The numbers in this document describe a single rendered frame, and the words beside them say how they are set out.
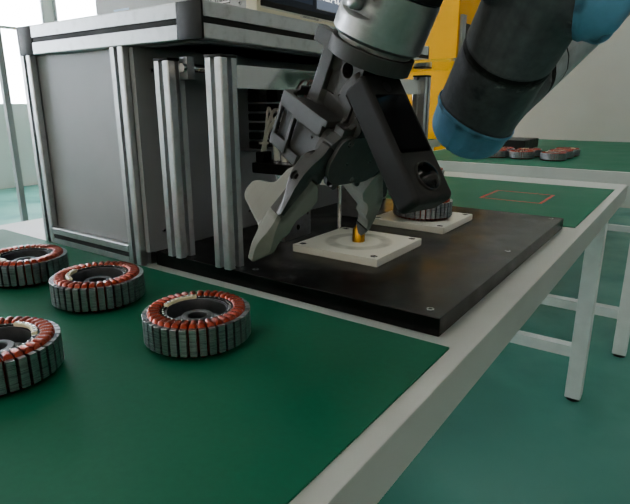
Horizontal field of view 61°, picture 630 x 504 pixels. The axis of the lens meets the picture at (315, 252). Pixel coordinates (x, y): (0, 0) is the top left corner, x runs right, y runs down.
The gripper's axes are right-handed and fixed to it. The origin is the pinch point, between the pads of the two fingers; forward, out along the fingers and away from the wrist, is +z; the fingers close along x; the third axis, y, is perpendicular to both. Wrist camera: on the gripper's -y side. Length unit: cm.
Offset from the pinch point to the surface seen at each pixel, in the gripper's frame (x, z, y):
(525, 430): -114, 86, -17
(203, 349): 10.6, 9.9, 0.2
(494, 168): -175, 43, 61
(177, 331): 12.2, 9.1, 2.7
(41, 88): 4, 13, 64
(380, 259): -21.3, 10.2, 4.9
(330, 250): -19.0, 13.4, 11.9
